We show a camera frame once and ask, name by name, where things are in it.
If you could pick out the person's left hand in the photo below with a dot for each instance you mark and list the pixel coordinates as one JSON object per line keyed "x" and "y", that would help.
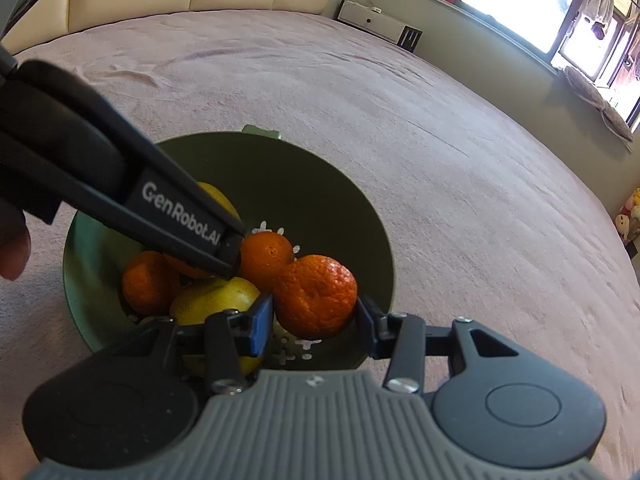
{"x": 12, "y": 245}

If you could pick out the pile of plush toys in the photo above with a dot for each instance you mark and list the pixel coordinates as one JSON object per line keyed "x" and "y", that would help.
{"x": 627, "y": 217}

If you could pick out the green colander bowl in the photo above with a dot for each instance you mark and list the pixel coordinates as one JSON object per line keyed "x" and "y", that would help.
{"x": 310, "y": 195}

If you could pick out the grey window seat cushion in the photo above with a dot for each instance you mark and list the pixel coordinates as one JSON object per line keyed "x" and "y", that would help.
{"x": 597, "y": 100}

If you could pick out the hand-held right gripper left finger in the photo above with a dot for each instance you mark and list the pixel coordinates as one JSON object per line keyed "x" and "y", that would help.
{"x": 262, "y": 325}

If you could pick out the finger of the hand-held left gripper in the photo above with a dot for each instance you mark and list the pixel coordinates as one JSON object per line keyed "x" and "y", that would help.
{"x": 230, "y": 255}

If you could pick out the white nightstand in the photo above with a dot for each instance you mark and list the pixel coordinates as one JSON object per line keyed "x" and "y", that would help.
{"x": 372, "y": 17}

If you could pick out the black slatted rack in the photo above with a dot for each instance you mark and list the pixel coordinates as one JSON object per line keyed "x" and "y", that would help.
{"x": 411, "y": 39}

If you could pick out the orange tangerine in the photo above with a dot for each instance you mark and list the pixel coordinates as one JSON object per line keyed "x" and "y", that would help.
{"x": 147, "y": 282}
{"x": 267, "y": 257}
{"x": 185, "y": 266}
{"x": 315, "y": 297}

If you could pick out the hanging grey garment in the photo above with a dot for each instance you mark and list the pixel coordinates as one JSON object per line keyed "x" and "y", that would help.
{"x": 599, "y": 7}

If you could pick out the yellow lemon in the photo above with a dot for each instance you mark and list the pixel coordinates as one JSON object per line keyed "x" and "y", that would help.
{"x": 215, "y": 302}
{"x": 220, "y": 205}

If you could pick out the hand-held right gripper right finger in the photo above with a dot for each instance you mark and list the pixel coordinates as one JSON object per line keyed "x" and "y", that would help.
{"x": 364, "y": 317}

